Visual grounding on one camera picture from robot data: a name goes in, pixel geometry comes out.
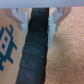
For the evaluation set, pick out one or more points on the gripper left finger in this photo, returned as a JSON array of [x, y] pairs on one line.
[[24, 18]]

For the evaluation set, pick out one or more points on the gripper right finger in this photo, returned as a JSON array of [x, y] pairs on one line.
[[53, 19]]

